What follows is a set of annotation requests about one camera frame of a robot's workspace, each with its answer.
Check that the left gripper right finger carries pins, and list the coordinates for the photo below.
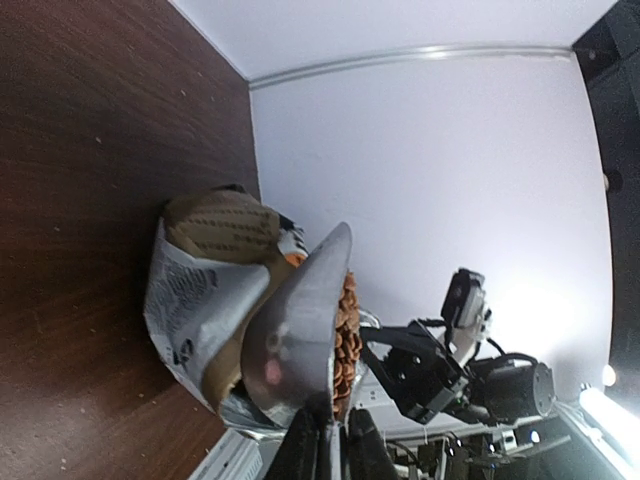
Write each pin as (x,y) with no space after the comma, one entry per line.
(367,455)

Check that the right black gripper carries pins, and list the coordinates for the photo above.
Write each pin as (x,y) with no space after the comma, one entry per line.
(413,367)

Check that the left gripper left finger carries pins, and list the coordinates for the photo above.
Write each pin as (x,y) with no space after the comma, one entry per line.
(296,458)

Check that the metal scoop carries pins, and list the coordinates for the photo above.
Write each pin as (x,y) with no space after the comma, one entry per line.
(287,358)

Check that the dog food bag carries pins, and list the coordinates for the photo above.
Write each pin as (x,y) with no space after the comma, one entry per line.
(217,257)

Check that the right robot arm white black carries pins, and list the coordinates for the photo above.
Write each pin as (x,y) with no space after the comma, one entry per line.
(503,390)

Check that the front aluminium rail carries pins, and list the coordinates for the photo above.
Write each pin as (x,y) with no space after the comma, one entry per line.
(236,457)

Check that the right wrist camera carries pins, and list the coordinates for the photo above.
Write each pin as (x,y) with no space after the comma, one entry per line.
(467,316)

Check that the right aluminium frame post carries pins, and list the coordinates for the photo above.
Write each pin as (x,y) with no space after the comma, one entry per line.
(407,55)

